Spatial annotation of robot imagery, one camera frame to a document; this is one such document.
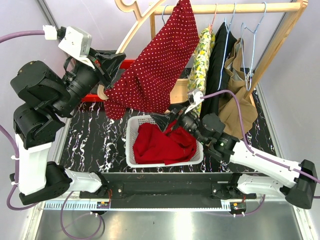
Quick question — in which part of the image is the tan garment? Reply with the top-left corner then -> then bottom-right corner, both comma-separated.
218,39 -> 258,140

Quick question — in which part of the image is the purple cable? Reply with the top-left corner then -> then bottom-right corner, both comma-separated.
201,89 -> 320,185
0,29 -> 106,238

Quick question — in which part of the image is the black garment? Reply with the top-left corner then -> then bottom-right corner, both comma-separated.
200,23 -> 237,119

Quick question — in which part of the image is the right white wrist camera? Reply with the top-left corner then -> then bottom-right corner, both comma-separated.
185,88 -> 204,113

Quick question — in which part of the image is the yellow floral garment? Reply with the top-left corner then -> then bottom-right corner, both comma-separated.
186,27 -> 216,118

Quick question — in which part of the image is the red polka dot garment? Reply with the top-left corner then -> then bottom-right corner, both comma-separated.
104,0 -> 199,120

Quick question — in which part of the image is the red skirt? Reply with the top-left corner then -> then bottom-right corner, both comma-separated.
132,121 -> 197,165

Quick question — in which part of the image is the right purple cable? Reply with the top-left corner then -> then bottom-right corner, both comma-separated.
201,89 -> 320,185

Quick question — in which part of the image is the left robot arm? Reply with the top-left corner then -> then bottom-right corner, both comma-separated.
10,49 -> 126,205

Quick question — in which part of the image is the wooden clothes rack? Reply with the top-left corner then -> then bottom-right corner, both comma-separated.
149,0 -> 308,103

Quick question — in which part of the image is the white cable duct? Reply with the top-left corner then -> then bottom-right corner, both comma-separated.
44,200 -> 231,212

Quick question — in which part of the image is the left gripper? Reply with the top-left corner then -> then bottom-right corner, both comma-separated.
52,46 -> 126,116

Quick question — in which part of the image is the red plastic bin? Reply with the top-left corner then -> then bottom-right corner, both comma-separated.
81,59 -> 135,103

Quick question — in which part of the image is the wooden hanger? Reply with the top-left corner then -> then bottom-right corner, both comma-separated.
96,0 -> 170,101

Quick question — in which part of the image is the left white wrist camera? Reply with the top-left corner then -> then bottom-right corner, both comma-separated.
42,25 -> 95,69

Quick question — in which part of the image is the light blue wire hanger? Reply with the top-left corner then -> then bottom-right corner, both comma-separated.
161,4 -> 169,26

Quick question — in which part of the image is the white plastic basket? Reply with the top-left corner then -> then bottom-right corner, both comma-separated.
125,115 -> 204,168

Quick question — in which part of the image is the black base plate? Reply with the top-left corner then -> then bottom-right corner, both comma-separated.
68,172 -> 257,207

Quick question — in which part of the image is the empty blue wire hanger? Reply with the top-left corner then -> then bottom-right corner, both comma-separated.
240,1 -> 267,92

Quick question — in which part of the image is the pink wire hanger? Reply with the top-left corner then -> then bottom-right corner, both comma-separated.
209,3 -> 218,34

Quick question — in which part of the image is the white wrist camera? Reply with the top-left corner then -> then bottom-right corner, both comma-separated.
42,25 -> 95,69
185,88 -> 204,113

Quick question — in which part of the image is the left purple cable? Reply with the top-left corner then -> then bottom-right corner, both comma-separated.
0,29 -> 106,238

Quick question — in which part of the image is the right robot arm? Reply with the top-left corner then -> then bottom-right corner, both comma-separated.
151,108 -> 319,210

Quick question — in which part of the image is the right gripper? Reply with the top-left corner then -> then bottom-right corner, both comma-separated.
150,99 -> 208,145

